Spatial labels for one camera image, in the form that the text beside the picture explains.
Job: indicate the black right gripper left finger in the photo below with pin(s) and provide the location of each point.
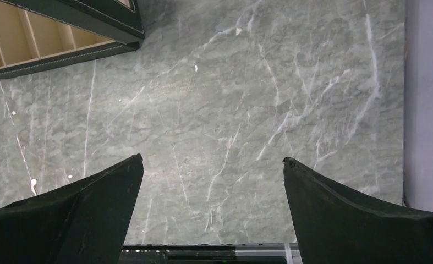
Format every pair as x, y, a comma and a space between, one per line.
82, 222

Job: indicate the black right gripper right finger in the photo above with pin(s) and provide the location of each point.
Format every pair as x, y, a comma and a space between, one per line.
334, 223

